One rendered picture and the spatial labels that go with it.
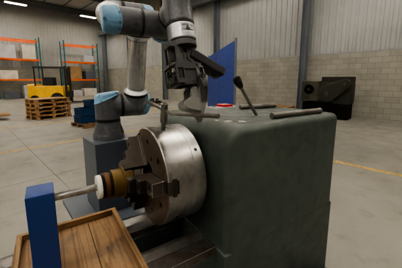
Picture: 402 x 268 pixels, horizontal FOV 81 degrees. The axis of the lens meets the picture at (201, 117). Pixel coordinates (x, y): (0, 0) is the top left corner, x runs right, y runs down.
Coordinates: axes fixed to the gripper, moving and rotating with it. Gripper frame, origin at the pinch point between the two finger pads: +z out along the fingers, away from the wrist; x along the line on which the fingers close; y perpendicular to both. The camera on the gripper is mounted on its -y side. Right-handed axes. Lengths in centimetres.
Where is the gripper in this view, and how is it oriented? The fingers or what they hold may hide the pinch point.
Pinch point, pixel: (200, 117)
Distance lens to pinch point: 62.2
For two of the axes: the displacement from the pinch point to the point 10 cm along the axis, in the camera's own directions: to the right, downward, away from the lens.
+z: 1.5, 9.9, -0.5
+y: -8.3, 1.0, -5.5
